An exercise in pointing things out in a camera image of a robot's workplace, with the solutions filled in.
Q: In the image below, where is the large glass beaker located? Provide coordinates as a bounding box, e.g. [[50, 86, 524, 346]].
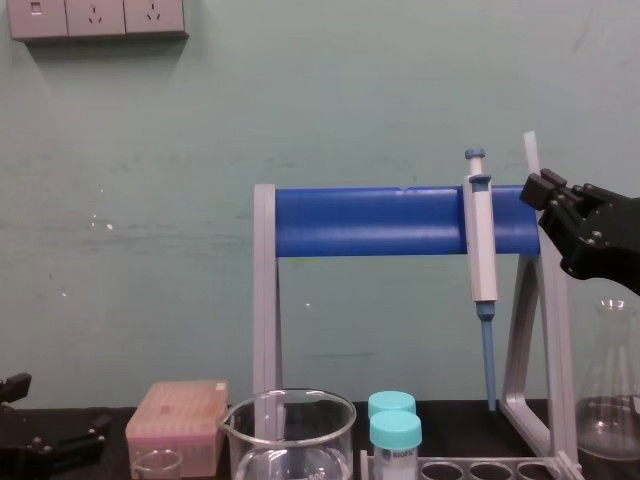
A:
[[217, 388, 358, 480]]

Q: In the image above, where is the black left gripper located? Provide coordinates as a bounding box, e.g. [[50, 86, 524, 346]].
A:
[[0, 372, 114, 480]]

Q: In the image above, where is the grey wall socket plate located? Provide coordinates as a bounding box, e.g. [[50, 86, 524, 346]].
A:
[[64, 0, 127, 38], [122, 0, 190, 36]]

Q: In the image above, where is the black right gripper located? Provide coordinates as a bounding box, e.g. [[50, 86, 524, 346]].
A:
[[518, 168, 640, 297]]

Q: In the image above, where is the teal capped sample tube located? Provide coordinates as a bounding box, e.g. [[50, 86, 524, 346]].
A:
[[367, 390, 418, 420], [369, 410, 423, 480]]

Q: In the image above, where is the pink pipette tip box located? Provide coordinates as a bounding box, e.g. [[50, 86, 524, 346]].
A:
[[124, 379, 231, 480]]

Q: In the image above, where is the small glass beaker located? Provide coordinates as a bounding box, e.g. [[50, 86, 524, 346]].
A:
[[130, 448, 183, 480]]

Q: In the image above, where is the white and blue pipette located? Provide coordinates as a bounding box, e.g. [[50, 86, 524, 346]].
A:
[[461, 147, 502, 413]]

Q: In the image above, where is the grey stand with blue bar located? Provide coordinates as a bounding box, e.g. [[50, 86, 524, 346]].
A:
[[252, 183, 585, 480]]

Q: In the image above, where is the clear white stirring rod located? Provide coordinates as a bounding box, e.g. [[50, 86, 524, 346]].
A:
[[522, 130, 546, 179]]

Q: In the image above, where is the glass conical flask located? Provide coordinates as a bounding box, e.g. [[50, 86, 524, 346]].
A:
[[574, 297, 640, 480]]

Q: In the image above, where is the grey tube rack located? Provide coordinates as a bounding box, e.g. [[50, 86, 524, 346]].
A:
[[359, 448, 569, 480]]

